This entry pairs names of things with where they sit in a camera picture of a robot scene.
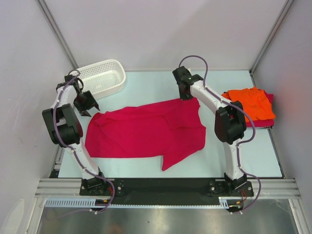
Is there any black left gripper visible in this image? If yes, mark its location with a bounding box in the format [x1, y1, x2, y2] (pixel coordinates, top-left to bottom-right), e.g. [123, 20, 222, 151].
[73, 91, 99, 117]

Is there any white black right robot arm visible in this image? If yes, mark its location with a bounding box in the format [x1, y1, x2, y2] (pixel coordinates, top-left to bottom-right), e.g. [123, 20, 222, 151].
[172, 66, 247, 195]

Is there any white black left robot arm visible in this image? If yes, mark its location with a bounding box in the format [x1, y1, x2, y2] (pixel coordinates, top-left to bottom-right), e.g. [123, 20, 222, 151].
[42, 69, 108, 195]

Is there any white perforated plastic basket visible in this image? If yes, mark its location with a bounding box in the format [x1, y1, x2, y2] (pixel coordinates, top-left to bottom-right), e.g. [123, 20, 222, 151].
[70, 59, 126, 100]

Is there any orange t shirt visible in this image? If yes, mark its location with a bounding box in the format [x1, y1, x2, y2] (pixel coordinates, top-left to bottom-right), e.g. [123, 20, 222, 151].
[221, 87, 276, 121]

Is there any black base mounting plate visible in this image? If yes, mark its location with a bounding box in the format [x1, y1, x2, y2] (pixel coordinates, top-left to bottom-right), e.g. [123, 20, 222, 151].
[79, 178, 254, 205]

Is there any aluminium front frame rail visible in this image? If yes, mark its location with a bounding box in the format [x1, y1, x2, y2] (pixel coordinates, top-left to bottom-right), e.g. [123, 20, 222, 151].
[35, 178, 300, 199]

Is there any white slotted cable duct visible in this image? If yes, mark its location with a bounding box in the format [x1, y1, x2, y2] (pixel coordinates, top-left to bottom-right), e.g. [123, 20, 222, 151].
[45, 198, 229, 209]

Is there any aluminium left corner post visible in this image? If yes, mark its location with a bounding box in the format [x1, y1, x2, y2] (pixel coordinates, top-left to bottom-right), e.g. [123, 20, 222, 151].
[36, 0, 78, 69]

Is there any aluminium corner post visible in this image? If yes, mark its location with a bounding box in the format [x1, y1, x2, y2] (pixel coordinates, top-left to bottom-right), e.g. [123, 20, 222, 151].
[36, 0, 78, 69]
[249, 0, 295, 76]

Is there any aluminium right corner post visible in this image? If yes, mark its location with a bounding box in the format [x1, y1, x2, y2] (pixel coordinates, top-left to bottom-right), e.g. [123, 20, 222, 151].
[249, 0, 295, 76]

